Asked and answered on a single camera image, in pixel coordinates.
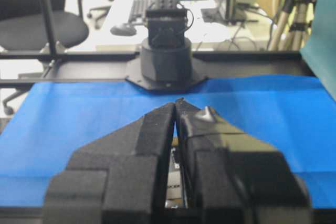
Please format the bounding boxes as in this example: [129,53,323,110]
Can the black computer mouse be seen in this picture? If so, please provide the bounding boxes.
[110,23,137,36]

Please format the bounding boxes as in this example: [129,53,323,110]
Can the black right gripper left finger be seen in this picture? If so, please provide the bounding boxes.
[43,103,175,223]

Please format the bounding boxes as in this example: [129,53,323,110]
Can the blue table cloth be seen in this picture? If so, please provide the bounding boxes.
[1,75,335,209]

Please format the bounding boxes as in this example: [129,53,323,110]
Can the grey camera tripod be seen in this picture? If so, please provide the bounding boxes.
[267,0,317,51]

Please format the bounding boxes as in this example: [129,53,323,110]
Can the black keyboard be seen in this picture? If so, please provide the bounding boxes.
[128,0,155,24]

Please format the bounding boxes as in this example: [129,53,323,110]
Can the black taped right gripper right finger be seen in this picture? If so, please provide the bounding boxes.
[176,99,311,223]

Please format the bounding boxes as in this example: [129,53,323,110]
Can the teal backdrop panel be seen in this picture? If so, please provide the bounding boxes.
[300,0,335,99]

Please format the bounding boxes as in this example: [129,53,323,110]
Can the black metal frame rail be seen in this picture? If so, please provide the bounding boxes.
[1,51,314,91]

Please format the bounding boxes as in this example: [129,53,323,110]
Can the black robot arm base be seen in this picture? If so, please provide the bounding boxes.
[125,8,207,91]

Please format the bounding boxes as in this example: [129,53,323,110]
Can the black vertical pole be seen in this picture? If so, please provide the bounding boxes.
[39,0,57,56]

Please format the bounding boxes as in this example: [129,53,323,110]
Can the black office chair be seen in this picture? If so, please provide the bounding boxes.
[1,0,89,50]

